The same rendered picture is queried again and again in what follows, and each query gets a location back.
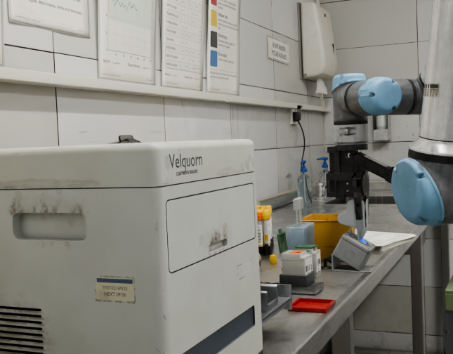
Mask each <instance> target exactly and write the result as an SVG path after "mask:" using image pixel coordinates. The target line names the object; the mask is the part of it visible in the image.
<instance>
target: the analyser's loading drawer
mask: <svg viewBox="0 0 453 354"><path fill-rule="evenodd" d="M260 284H261V318H262V325H263V324H265V323H266V322H267V321H268V320H269V319H270V318H272V317H273V316H275V315H276V314H277V313H279V312H280V311H281V310H282V309H290V310H291V309H292V297H291V284H267V283H260Z"/></svg>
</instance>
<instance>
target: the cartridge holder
mask: <svg viewBox="0 0 453 354"><path fill-rule="evenodd" d="M276 283H280V284H291V292H292V293H295V294H307V295H316V293H318V292H319V291H321V290H322V289H324V283H323V282H315V276H314V271H311V272H310V273H308V274H307V275H283V274H280V281H279V282H276Z"/></svg>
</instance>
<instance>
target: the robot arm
mask: <svg viewBox="0 0 453 354"><path fill-rule="evenodd" d="M331 94H332V98H333V117H334V142H335V143H337V145H335V146H331V147H327V153H329V168H330V171H328V173H326V178H327V197H335V198H336V199H345V198H346V197H354V198H352V199H350V200H348V202H347V209H346V211H345V212H343V213H342V214H339V215H338V217H337V220H338V222H339V223H340V224H342V225H347V226H350V227H353V228H357V234H358V237H359V240H361V239H362V238H363V237H364V236H365V233H366V232H367V223H368V215H369V175H368V172H369V171H370V172H372V173H374V174H376V175H377V176H380V177H382V178H384V179H385V181H387V182H389V183H390V184H391V185H392V191H393V197H394V200H395V203H396V205H397V206H398V209H399V211H400V213H401V214H402V215H403V216H404V217H405V218H406V219H407V220H408V221H409V222H410V223H413V224H415V225H431V226H439V225H445V224H453V0H433V6H432V13H431V26H430V34H429V41H428V54H427V61H426V65H425V67H424V68H423V69H422V71H421V73H420V74H419V76H418V77H417V78H416V79H391V78H389V77H374V78H371V79H368V80H367V79H366V76H365V75H364V74H361V73H351V74H339V75H336V76H335V77H334V78H333V80H332V91H331ZM413 114H421V123H420V130H419V137H418V138H417V139H416V140H415V141H414V142H412V143H411V144H410V145H409V151H408V158H404V159H402V160H400V161H399V162H398V163H397V164H396V165H395V167H393V166H392V167H391V166H389V165H387V164H384V163H382V162H380V161H378V160H376V159H374V158H372V157H370V156H368V155H366V154H364V153H362V152H358V150H368V144H366V142H368V141H369V136H368V116H372V115H376V116H381V115H413ZM348 153H350V154H349V157H348ZM328 181H329V183H328Z"/></svg>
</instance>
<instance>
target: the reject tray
mask: <svg viewBox="0 0 453 354"><path fill-rule="evenodd" d="M335 304H336V300H334V299H309V298H298V299H296V300H295V301H294V302H293V303H292V309H291V310H290V309H287V310H288V311H294V312H305V313H327V312H328V311H329V310H330V309H331V308H332V307H333V306H334V305H335Z"/></svg>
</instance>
